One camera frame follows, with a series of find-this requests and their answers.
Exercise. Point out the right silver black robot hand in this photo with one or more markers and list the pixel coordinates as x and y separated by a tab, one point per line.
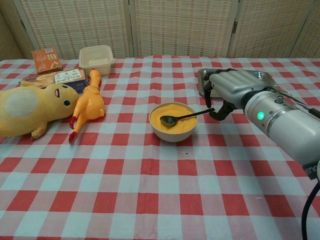
235	85

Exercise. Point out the dark metal spoon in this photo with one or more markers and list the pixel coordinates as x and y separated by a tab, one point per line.
168	120

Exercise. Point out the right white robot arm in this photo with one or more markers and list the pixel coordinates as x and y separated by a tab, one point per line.
287	120

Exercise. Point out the yellow powder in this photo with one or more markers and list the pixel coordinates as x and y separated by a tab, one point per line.
185	125

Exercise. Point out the white round bowl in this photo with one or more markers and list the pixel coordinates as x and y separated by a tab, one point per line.
172	136

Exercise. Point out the rectangular steel tray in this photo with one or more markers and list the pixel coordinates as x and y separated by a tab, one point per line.
201	82

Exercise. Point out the metal screen hinge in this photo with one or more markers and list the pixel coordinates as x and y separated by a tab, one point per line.
235	27

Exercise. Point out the woven folding screen panel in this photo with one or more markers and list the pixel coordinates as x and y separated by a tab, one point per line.
312	37
270	25
182	25
75	25
7	37

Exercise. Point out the beige plastic food container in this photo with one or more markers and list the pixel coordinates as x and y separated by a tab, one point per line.
107	67

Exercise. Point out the orange rubber chicken toy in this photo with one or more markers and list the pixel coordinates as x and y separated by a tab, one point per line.
91	102

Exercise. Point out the red white checked tablecloth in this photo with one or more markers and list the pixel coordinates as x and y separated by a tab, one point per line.
125	187

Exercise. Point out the biscuit box with white label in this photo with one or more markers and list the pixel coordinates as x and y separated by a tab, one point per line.
67	76

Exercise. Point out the orange snack box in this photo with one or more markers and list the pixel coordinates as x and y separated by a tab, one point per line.
46	61

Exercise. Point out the yellow plush toy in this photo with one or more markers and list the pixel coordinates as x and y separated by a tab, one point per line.
30	107

